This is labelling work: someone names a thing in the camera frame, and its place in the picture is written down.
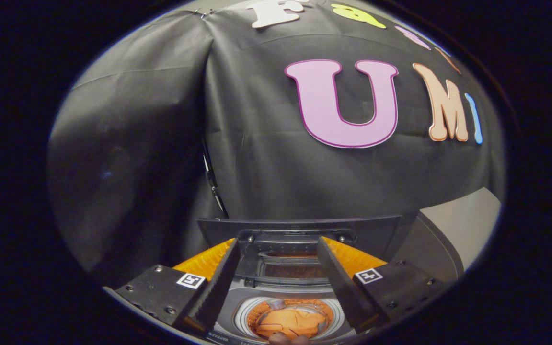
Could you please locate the white cabinet with brown top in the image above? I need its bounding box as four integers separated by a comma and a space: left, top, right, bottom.
391, 187, 502, 284

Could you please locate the grey washing machine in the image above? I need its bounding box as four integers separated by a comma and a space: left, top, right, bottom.
207, 277, 368, 345

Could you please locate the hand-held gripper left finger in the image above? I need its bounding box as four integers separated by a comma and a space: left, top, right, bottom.
105, 238, 241, 336

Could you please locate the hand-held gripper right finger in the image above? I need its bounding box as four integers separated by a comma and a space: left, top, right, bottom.
316, 236, 447, 334

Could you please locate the black backdrop cloth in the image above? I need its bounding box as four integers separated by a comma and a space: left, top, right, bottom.
47, 0, 506, 288

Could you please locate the yellow polo shirt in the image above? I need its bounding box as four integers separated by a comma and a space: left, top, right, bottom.
255, 307, 327, 340

